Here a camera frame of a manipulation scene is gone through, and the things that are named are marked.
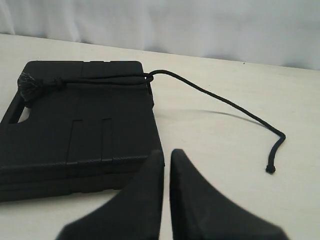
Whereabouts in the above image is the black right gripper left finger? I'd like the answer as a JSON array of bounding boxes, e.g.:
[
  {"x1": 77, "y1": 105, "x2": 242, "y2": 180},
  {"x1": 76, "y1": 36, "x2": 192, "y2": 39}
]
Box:
[{"x1": 57, "y1": 150, "x2": 165, "y2": 240}]

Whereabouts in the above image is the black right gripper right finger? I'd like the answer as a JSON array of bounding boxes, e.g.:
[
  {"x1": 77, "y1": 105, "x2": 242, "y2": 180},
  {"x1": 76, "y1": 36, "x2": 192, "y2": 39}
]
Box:
[{"x1": 169, "y1": 149, "x2": 288, "y2": 240}]

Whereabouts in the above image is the black plastic case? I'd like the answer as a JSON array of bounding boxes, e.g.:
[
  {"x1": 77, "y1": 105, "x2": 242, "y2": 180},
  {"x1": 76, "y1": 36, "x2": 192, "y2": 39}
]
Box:
[{"x1": 0, "y1": 59, "x2": 166, "y2": 203}]

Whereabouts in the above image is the black cord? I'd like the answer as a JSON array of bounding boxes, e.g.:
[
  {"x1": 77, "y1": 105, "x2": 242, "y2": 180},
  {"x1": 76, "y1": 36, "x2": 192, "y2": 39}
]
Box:
[{"x1": 16, "y1": 69, "x2": 286, "y2": 174}]

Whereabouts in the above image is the white backdrop curtain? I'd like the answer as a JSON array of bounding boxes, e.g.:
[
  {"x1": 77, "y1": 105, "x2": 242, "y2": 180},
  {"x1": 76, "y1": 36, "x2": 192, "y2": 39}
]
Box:
[{"x1": 0, "y1": 0, "x2": 320, "y2": 70}]

